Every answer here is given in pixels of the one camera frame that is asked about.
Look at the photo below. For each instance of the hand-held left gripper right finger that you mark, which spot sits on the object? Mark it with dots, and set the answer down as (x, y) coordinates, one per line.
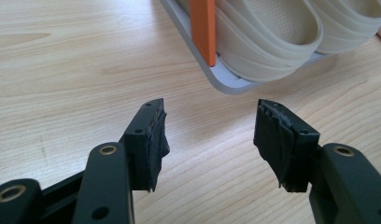
(282, 146)

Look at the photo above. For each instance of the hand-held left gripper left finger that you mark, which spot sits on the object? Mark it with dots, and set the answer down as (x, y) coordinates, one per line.
(146, 146)

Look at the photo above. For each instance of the cream clog shoe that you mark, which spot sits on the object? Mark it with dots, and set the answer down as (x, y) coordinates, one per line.
(266, 59)
(350, 40)

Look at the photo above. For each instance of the grey shoe rack orange posts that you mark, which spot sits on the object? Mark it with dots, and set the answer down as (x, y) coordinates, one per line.
(202, 31)

